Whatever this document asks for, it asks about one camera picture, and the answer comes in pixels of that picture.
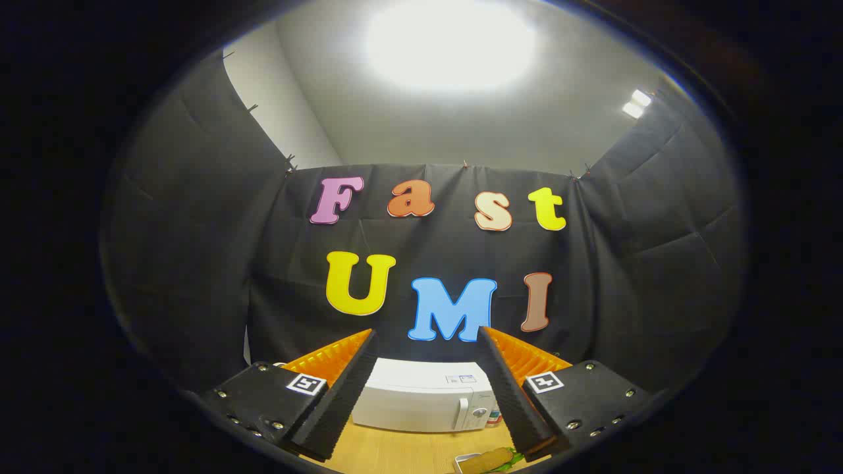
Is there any small ceiling light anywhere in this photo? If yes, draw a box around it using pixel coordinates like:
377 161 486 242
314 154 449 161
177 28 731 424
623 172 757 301
622 88 653 120

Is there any round ceiling light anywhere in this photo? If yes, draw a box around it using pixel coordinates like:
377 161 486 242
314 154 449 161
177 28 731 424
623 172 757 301
366 0 537 93

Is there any brown bread lettuce sandwich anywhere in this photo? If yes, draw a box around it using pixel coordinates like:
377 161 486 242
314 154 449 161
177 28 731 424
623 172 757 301
456 447 528 474

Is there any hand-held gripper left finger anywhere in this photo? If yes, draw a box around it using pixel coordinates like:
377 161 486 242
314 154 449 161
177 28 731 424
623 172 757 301
198 328 380 463

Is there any black backdrop cloth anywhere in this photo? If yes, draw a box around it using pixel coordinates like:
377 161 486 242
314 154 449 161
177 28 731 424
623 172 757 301
99 49 748 396

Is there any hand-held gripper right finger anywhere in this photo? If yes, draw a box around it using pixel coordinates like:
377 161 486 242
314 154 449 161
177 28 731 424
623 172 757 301
477 326 653 463

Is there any white microwave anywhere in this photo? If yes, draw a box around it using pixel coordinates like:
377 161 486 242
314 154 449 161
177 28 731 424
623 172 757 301
351 359 496 433

